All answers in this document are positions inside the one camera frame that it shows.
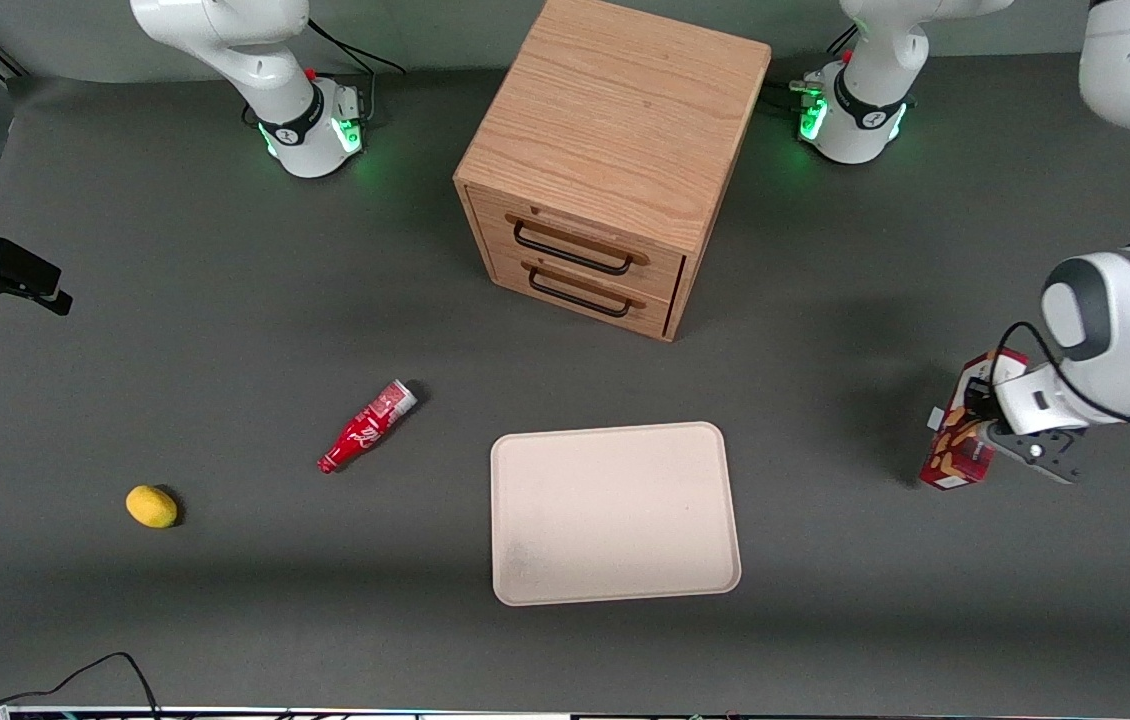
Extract yellow lemon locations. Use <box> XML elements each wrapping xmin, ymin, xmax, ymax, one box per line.
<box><xmin>125</xmin><ymin>485</ymin><xmax>179</xmax><ymax>529</ymax></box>

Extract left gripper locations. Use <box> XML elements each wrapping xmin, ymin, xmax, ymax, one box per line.
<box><xmin>965</xmin><ymin>363</ymin><xmax>1086</xmax><ymax>486</ymax></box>

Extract wooden drawer front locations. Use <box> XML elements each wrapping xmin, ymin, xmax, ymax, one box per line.
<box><xmin>468</xmin><ymin>185</ymin><xmax>688</xmax><ymax>301</ymax></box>
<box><xmin>488</xmin><ymin>245</ymin><xmax>676</xmax><ymax>339</ymax></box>

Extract wooden drawer cabinet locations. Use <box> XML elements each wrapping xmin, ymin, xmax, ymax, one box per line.
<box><xmin>453</xmin><ymin>0</ymin><xmax>773</xmax><ymax>343</ymax></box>

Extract red cookie box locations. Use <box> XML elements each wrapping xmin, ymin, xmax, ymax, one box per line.
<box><xmin>919</xmin><ymin>348</ymin><xmax>1031</xmax><ymax>491</ymax></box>

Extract red cola bottle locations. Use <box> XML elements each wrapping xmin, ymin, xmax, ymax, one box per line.
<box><xmin>317</xmin><ymin>379</ymin><xmax>419</xmax><ymax>475</ymax></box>

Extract beige rectangular tray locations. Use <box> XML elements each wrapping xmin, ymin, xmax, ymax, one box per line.
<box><xmin>490</xmin><ymin>421</ymin><xmax>742</xmax><ymax>607</ymax></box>

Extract black right arm base cable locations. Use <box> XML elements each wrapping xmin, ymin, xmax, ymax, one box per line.
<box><xmin>308</xmin><ymin>18</ymin><xmax>406</xmax><ymax>116</ymax></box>

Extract black cable on table edge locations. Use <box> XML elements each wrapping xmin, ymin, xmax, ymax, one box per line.
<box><xmin>0</xmin><ymin>652</ymin><xmax>161</xmax><ymax>720</ymax></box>

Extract black wire drawer handle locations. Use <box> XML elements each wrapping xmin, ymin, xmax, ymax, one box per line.
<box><xmin>512</xmin><ymin>220</ymin><xmax>636</xmax><ymax>276</ymax></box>
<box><xmin>527</xmin><ymin>268</ymin><xmax>633</xmax><ymax>319</ymax></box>

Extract black left arm base cables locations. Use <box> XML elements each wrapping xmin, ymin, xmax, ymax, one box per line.
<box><xmin>763</xmin><ymin>30</ymin><xmax>861</xmax><ymax>116</ymax></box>

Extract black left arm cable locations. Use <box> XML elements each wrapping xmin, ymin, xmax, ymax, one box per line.
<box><xmin>988</xmin><ymin>320</ymin><xmax>1130</xmax><ymax>431</ymax></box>

